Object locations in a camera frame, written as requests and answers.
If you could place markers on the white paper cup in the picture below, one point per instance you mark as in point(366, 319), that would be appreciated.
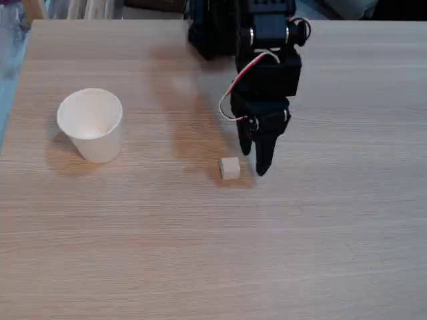
point(93, 133)

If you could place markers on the wooden chair frame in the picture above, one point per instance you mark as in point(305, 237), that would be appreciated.
point(33, 8)

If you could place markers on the pale folded curtain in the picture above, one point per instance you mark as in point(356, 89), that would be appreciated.
point(86, 8)

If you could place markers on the grey cushion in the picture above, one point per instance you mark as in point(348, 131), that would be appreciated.
point(350, 8)

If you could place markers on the blue fabric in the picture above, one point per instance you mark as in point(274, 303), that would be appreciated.
point(11, 40)

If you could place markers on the small white block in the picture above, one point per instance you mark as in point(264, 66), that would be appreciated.
point(231, 168)

